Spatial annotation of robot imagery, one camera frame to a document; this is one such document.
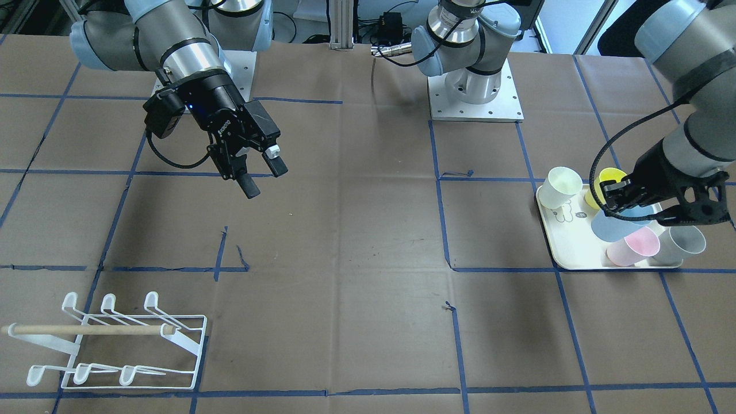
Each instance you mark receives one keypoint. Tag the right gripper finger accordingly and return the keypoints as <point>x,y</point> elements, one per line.
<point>272,157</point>
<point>247,184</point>

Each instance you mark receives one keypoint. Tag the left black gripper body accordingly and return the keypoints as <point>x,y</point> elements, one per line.
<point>660,167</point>

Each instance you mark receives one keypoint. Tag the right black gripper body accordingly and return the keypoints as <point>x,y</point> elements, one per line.
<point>211,105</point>

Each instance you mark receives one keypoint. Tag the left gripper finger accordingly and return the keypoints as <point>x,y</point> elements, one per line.
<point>633,211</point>
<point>621,191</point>

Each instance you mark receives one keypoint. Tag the light blue plastic cup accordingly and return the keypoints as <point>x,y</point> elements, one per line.
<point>612,232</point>

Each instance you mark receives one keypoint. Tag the white plastic cup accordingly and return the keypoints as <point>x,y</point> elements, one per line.
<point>561,184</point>

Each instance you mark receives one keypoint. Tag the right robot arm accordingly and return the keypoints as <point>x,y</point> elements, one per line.
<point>177,41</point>

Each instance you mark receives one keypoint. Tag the yellow plastic cup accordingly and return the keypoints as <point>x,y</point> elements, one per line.
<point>606,174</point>

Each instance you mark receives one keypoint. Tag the pink plastic cup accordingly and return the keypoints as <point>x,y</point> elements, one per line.
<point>635,247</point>

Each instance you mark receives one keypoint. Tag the grey plastic cup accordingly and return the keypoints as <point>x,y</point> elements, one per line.
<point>679,243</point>

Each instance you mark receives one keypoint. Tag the cream plastic tray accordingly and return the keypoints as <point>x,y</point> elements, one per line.
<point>572,243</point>

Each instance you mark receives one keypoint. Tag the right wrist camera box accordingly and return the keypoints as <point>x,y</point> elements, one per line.
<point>164,110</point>

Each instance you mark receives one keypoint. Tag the aluminium frame post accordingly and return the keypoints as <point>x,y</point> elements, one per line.
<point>341,22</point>

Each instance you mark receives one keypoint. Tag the white wire cup rack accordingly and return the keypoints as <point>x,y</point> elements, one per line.
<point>111,350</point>

